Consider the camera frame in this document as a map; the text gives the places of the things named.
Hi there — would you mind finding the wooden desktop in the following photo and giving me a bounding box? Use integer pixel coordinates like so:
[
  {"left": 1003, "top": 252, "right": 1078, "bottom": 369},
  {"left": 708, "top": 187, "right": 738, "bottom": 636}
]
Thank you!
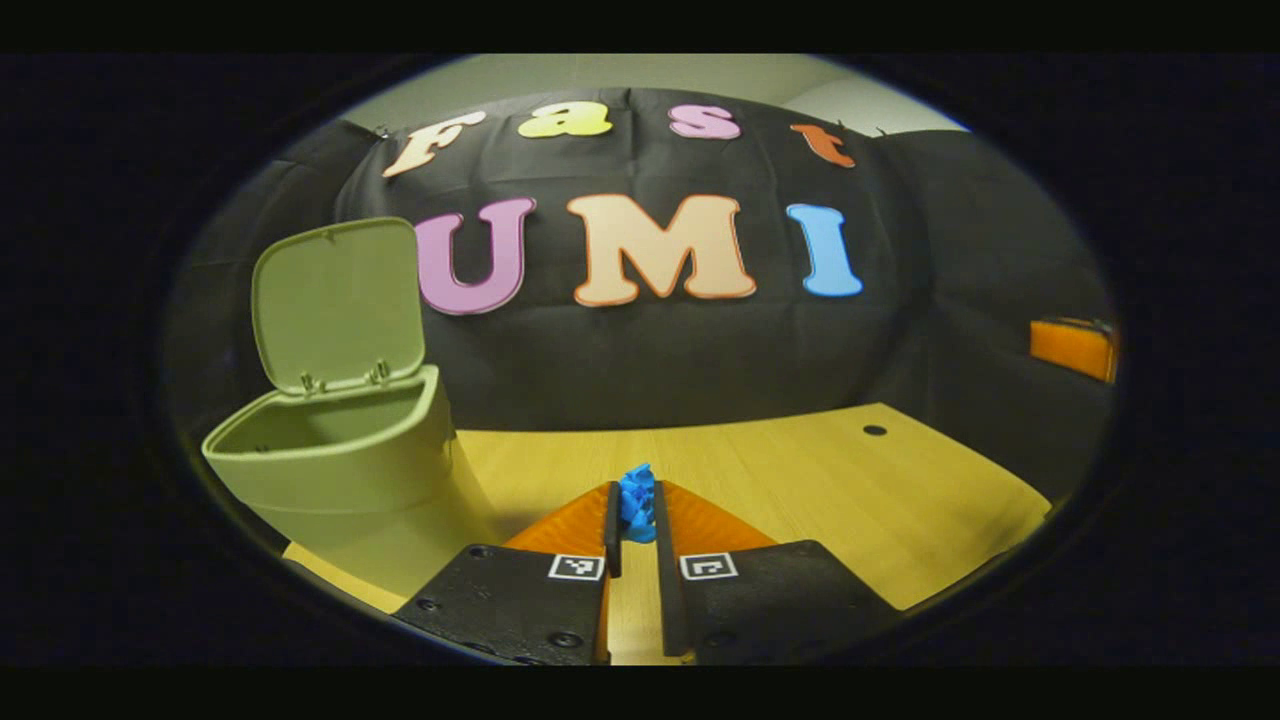
[{"left": 283, "top": 402, "right": 1053, "bottom": 666}]

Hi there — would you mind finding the blue paper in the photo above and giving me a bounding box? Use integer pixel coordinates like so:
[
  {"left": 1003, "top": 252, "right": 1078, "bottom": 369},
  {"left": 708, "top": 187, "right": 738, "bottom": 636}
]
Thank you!
[{"left": 617, "top": 462, "right": 658, "bottom": 544}]

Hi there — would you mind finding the green desktop garbage bin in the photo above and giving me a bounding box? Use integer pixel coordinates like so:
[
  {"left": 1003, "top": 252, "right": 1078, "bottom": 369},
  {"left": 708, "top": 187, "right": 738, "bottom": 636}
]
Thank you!
[{"left": 201, "top": 216, "right": 501, "bottom": 599}]

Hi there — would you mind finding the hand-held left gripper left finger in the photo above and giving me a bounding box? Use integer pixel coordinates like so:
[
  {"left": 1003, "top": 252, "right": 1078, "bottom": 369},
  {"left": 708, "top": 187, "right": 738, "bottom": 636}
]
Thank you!
[{"left": 390, "top": 480, "right": 625, "bottom": 667}]

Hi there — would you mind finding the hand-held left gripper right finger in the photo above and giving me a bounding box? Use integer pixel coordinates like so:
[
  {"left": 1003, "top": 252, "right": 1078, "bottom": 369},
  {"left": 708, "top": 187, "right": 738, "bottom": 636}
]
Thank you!
[{"left": 652, "top": 480, "right": 903, "bottom": 667}]

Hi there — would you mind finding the black backdrop cloth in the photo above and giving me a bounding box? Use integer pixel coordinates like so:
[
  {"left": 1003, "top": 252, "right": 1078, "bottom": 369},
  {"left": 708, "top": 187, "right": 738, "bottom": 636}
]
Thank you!
[{"left": 165, "top": 88, "right": 1119, "bottom": 501}]

